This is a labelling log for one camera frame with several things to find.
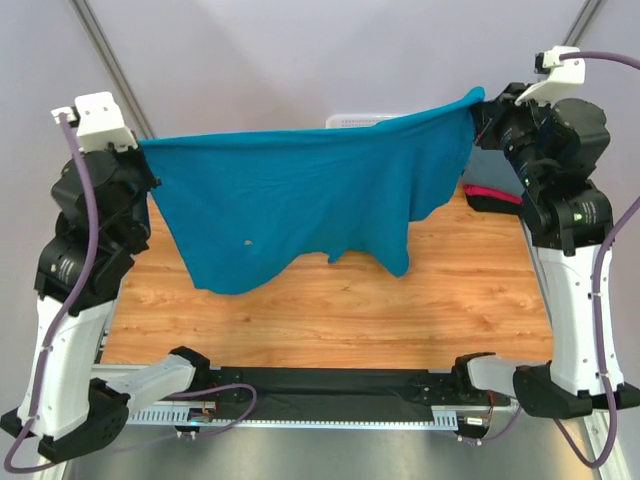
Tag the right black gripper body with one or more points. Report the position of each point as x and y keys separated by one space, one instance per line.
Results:
x=511 y=128

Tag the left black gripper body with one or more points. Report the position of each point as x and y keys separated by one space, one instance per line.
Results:
x=146 y=180

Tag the blue t shirt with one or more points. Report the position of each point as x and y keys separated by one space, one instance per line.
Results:
x=242 y=206

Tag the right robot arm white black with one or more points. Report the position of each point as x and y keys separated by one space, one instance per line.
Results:
x=553 y=150

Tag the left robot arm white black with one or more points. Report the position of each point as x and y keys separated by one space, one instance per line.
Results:
x=103 y=223

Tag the grey folded t shirt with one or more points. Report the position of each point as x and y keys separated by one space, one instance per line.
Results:
x=489 y=168

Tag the pink folded t shirt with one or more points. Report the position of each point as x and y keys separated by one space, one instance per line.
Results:
x=485 y=192

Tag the black folded t shirt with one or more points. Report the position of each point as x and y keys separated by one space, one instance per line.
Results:
x=493 y=205

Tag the white plastic basket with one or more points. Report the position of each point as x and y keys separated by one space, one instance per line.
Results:
x=357 y=120

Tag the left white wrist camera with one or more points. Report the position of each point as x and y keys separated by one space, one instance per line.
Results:
x=99 y=123

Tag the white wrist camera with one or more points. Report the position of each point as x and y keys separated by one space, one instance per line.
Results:
x=99 y=123
x=561 y=68

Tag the left aluminium frame post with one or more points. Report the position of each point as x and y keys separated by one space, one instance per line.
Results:
x=98 y=39

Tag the aluminium frame post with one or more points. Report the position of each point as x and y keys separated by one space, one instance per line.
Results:
x=98 y=39
x=586 y=16

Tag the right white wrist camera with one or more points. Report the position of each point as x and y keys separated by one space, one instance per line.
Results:
x=561 y=68

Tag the right aluminium frame post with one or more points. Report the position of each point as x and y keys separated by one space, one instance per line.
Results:
x=586 y=16

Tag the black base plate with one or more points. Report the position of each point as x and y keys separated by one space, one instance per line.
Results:
x=369 y=395

